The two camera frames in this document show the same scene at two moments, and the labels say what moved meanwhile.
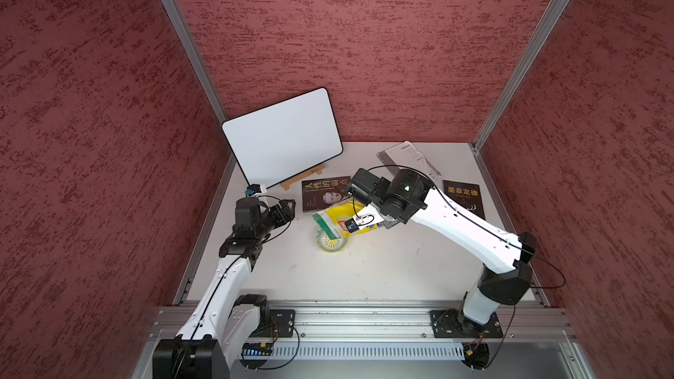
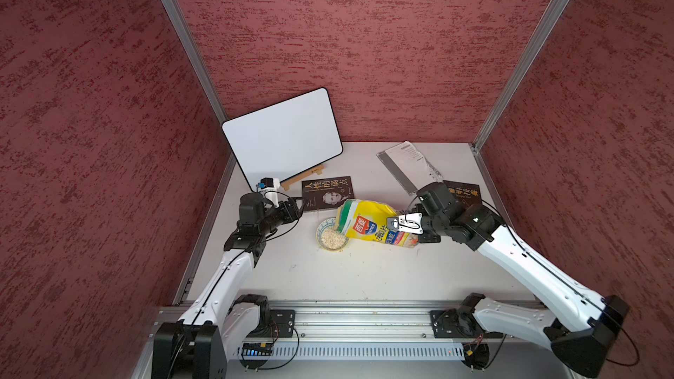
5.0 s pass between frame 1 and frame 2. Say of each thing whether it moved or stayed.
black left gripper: stayed
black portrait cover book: stayed
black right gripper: moved
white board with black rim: stayed
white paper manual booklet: stayed
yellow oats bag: moved
